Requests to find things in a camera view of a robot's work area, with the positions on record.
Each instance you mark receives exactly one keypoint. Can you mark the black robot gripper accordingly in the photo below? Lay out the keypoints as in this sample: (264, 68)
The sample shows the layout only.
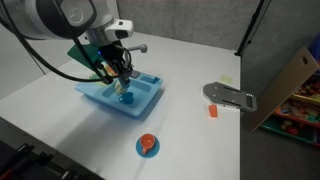
(119, 58)

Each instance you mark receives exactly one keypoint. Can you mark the small blue cup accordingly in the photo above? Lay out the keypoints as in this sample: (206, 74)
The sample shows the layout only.
(125, 88)

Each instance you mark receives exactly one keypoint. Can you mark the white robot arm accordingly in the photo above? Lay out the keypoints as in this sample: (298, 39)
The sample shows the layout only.
(88, 23)

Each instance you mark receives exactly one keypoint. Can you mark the blue mug in sink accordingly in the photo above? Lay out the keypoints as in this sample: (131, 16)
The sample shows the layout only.
(126, 98)

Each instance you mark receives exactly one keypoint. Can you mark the blue toy sink basin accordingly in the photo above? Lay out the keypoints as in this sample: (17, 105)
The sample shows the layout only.
(133, 102)

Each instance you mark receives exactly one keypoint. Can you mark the grey toy faucet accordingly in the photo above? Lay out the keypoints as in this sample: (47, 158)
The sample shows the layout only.
(143, 49)

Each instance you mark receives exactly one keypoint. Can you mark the orange mug on saucer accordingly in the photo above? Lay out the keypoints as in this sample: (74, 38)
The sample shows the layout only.
(147, 142)

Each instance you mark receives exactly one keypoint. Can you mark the blue saucer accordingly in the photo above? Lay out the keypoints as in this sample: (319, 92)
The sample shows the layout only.
(149, 153)

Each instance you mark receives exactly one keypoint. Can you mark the grey metal mounting plate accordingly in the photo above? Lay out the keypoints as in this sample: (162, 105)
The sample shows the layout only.
(220, 93)

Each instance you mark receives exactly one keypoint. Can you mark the black tripod pole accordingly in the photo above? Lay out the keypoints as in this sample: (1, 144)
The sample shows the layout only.
(253, 26)

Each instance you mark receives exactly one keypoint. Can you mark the black equipment at table edge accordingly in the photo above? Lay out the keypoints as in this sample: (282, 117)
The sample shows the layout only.
(23, 164)

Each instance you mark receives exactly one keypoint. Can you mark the wooden toy shelf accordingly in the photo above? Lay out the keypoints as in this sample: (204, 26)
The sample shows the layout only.
(290, 105)

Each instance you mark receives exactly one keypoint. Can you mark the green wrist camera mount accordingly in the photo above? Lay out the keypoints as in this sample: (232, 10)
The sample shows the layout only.
(92, 52)

